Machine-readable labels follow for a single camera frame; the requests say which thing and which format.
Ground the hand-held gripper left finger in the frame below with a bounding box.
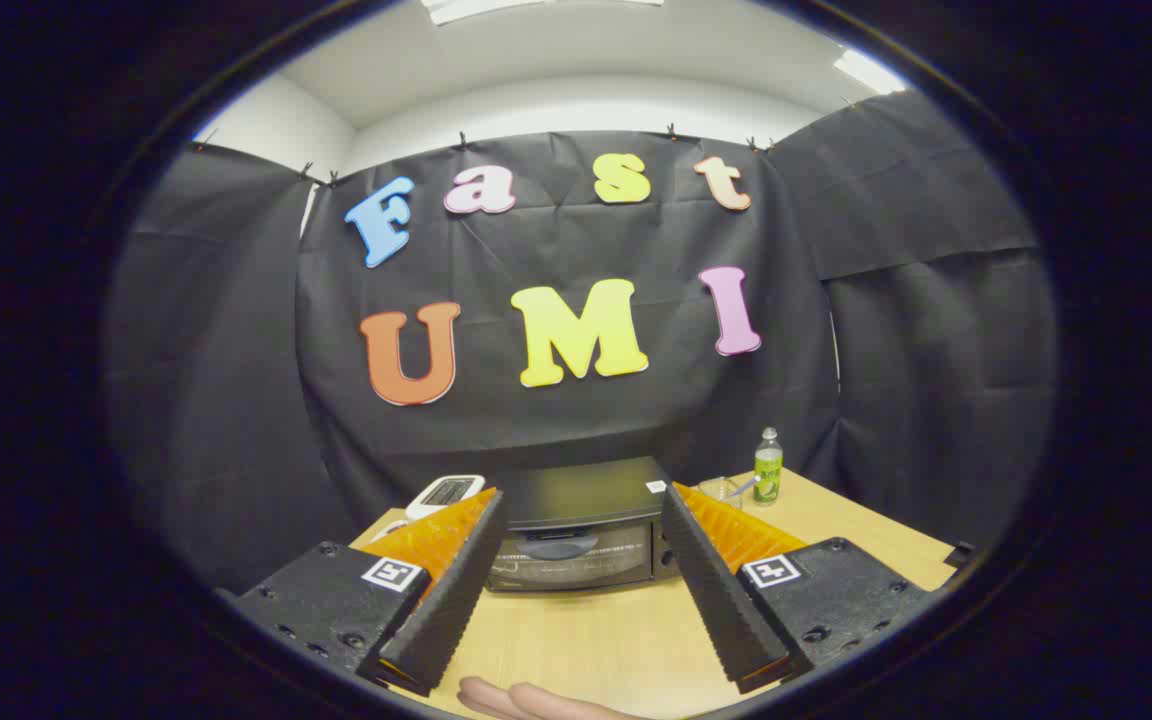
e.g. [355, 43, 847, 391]
[234, 488, 510, 698]

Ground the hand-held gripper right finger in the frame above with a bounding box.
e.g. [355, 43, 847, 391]
[660, 482, 932, 694]

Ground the black toaster oven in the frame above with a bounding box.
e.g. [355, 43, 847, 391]
[484, 457, 682, 593]

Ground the white pop-up toaster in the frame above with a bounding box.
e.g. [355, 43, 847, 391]
[404, 474, 487, 521]

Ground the clear glass cup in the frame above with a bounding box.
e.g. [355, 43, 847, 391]
[698, 476, 759, 513]

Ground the green label drink bottle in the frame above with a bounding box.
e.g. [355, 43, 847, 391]
[754, 427, 785, 507]

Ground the ceiling light panel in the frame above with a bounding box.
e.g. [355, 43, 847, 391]
[423, 0, 665, 26]
[833, 48, 907, 96]

